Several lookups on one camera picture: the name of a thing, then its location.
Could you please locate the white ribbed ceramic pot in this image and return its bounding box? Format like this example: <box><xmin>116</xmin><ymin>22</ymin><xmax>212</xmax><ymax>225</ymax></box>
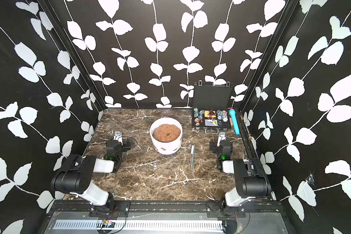
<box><xmin>150</xmin><ymin>118</ymin><xmax>183</xmax><ymax>155</ymax></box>

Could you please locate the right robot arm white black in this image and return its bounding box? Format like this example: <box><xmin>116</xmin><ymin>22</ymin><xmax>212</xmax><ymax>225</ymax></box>
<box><xmin>209</xmin><ymin>140</ymin><xmax>272</xmax><ymax>207</ymax></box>

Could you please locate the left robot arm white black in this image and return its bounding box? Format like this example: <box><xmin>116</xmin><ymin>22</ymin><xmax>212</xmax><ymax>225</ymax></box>
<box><xmin>51</xmin><ymin>139</ymin><xmax>132</xmax><ymax>210</ymax></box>

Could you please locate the brown mud in pot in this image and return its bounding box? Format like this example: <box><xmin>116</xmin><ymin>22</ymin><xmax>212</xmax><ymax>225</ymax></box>
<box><xmin>153</xmin><ymin>124</ymin><xmax>181</xmax><ymax>143</ymax></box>

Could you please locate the blue cylindrical microphone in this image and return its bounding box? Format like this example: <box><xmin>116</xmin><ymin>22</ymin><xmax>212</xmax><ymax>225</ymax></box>
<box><xmin>229</xmin><ymin>108</ymin><xmax>240</xmax><ymax>135</ymax></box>

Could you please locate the black open poker chip case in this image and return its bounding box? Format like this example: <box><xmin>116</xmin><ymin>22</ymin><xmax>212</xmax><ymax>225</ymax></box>
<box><xmin>191</xmin><ymin>80</ymin><xmax>233</xmax><ymax>131</ymax></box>

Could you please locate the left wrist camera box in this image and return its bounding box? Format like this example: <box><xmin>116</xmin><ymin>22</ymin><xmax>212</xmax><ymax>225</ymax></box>
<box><xmin>113</xmin><ymin>130</ymin><xmax>123</xmax><ymax>144</ymax></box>

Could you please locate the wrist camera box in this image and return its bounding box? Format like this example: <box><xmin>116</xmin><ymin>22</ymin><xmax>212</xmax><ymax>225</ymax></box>
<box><xmin>217</xmin><ymin>132</ymin><xmax>226</xmax><ymax>147</ymax></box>
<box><xmin>113</xmin><ymin>130</ymin><xmax>123</xmax><ymax>144</ymax></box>

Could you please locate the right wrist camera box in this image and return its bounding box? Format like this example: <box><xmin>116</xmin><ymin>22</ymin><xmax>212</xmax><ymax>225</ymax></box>
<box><xmin>217</xmin><ymin>132</ymin><xmax>226</xmax><ymax>147</ymax></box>

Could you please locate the small circuit board with wires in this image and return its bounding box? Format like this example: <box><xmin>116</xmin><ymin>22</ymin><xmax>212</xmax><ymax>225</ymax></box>
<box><xmin>97</xmin><ymin>220</ymin><xmax>116</xmax><ymax>229</ymax></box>

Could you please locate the white perforated rail strip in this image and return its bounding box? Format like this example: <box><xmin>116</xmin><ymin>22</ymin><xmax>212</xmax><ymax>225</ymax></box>
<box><xmin>52</xmin><ymin>219</ymin><xmax>223</xmax><ymax>232</ymax></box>

